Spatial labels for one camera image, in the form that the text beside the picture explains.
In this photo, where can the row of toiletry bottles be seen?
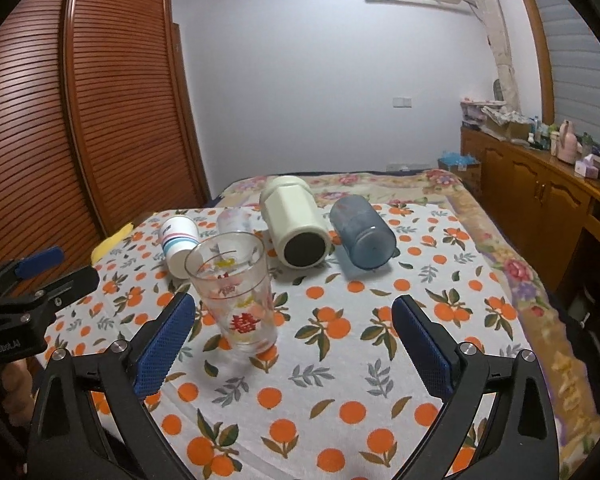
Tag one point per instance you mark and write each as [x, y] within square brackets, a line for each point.
[542, 135]

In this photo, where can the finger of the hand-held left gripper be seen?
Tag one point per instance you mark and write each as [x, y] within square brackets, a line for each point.
[42, 260]
[72, 282]

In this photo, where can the cream cup black base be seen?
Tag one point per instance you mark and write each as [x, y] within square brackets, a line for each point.
[290, 215]

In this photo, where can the box with blue bags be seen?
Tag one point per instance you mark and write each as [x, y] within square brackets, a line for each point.
[460, 162]

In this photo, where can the yellow cloth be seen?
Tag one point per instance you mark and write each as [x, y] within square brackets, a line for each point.
[112, 242]

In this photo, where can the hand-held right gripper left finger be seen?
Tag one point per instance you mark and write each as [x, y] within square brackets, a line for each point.
[164, 352]

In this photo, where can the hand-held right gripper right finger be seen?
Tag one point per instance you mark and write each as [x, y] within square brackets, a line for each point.
[425, 355]

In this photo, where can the wrapped white pipe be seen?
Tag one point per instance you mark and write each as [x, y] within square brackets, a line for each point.
[500, 50]

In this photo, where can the grey window blind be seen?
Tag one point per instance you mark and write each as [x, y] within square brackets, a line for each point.
[580, 85]

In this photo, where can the brown louvred wooden wardrobe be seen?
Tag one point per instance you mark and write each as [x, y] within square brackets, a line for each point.
[105, 110]

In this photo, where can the white wall socket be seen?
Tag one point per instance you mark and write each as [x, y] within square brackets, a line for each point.
[402, 102]

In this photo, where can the stack of pink boxes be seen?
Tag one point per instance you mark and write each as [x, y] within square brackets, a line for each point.
[472, 115]

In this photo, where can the pink tissue box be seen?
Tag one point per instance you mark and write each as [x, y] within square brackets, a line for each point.
[592, 167]

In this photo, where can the small clear plastic cup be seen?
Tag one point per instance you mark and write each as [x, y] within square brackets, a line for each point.
[232, 220]

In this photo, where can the person's left hand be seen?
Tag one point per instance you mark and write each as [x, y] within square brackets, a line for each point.
[12, 390]

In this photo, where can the floral blanket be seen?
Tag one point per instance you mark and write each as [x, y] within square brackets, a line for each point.
[520, 270]

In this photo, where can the wooden window frame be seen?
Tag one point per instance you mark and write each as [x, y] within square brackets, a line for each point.
[540, 60]

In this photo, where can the wooden cabinet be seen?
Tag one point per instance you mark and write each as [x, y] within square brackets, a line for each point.
[525, 180]

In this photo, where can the orange fruit print tablecloth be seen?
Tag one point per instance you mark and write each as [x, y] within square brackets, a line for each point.
[330, 385]

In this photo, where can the blue translucent plastic cup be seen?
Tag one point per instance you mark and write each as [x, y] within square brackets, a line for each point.
[360, 230]

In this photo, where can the pink thermos jug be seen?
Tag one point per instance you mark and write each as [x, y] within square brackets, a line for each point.
[567, 142]

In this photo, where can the open cardboard box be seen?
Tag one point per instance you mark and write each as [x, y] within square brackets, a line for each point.
[505, 125]

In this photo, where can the clear glass cup red print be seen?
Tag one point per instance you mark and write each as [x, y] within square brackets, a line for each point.
[240, 320]

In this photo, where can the striped white paper cup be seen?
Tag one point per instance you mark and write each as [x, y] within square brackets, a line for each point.
[177, 240]

